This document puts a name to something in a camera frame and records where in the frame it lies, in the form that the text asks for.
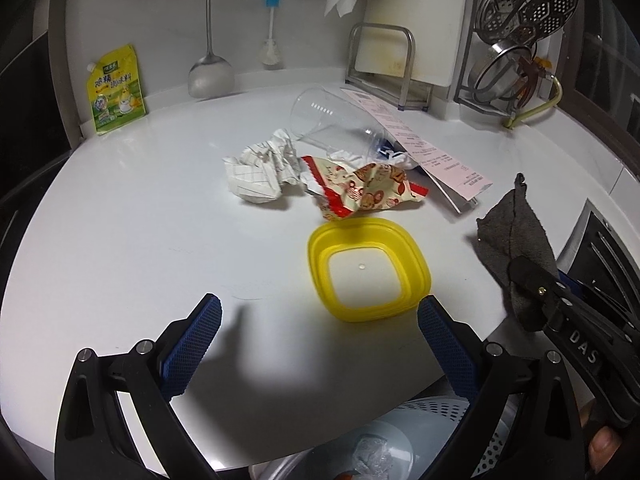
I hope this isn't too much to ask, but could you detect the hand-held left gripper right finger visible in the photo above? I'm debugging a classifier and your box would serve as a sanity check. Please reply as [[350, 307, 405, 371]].
[[416, 295, 586, 480]]

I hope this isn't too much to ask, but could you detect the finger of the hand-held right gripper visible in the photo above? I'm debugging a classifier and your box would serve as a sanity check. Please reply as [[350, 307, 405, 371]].
[[556, 269, 588, 306], [509, 256, 576, 332]]

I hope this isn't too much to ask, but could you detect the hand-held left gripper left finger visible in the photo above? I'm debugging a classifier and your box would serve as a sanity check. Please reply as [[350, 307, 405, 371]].
[[54, 292, 223, 480]]

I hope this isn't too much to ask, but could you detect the grey rag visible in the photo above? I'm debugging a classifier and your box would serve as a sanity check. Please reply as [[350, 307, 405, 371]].
[[475, 172, 558, 333]]

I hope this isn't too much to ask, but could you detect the grey perforated bin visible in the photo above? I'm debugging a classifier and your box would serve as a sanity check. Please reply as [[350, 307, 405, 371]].
[[247, 395, 506, 480]]

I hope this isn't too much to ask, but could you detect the clear plastic sleeve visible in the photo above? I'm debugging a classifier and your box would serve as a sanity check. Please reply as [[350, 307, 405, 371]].
[[395, 150, 478, 217]]

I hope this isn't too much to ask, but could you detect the pink receipt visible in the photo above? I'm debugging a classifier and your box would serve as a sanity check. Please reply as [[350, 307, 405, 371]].
[[341, 87, 493, 201]]

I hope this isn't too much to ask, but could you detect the yellow plastic lid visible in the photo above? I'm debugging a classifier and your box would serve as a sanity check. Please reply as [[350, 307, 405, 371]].
[[307, 217, 432, 323]]

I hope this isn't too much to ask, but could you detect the red printed snack wrapper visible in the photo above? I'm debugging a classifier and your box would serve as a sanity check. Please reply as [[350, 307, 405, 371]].
[[300, 155, 430, 222]]

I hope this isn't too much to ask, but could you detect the white paper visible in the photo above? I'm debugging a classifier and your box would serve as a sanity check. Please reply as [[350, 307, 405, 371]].
[[222, 129, 313, 206]]

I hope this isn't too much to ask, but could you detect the person's right hand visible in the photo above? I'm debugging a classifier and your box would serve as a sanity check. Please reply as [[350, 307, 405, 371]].
[[587, 425, 626, 478]]

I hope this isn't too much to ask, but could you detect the gas stove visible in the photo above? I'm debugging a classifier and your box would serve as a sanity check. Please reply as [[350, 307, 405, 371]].
[[555, 197, 640, 341]]

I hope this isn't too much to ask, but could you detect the crumpled clear plastic wrap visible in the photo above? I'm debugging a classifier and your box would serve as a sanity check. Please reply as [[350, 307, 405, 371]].
[[350, 435, 396, 476]]

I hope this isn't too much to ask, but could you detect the blue plastic piece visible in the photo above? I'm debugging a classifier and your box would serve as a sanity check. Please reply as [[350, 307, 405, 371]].
[[372, 137, 416, 168]]

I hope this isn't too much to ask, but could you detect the glass pot lid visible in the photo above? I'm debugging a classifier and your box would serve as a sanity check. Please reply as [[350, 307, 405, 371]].
[[472, 42, 533, 103]]

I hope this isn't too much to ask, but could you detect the brown hanging item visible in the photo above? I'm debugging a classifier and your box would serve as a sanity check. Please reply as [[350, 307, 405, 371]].
[[517, 52, 543, 98]]

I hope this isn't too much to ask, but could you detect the gas valve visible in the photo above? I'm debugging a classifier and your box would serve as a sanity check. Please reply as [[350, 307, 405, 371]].
[[532, 55, 556, 81]]

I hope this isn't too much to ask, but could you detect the metal cutting board rack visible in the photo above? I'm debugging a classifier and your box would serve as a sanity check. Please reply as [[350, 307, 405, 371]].
[[344, 22, 433, 111]]

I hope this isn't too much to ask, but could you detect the clear plastic cup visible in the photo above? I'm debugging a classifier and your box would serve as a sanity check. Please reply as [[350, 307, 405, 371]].
[[290, 87, 396, 161]]

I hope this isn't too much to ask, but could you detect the yellow seasoning pouch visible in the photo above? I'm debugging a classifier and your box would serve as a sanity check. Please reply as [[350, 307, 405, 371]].
[[86, 44, 149, 136]]

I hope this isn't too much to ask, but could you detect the perforated metal steamer tray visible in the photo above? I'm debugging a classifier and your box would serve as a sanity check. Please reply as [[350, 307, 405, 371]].
[[477, 0, 581, 43]]

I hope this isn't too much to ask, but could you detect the metal spatula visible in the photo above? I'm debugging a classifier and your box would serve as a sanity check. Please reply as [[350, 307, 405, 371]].
[[187, 0, 236, 99]]

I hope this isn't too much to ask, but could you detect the white cutting board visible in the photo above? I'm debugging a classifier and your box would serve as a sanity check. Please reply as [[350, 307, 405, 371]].
[[352, 0, 471, 88]]

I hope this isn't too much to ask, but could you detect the yellow gas hose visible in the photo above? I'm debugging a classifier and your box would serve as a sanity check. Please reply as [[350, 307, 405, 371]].
[[502, 72, 563, 128]]

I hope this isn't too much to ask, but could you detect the wire dish rack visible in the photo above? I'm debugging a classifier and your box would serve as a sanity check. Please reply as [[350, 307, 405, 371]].
[[452, 0, 586, 116]]

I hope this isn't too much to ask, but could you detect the dark window frame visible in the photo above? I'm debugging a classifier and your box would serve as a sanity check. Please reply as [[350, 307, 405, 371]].
[[582, 0, 640, 128]]

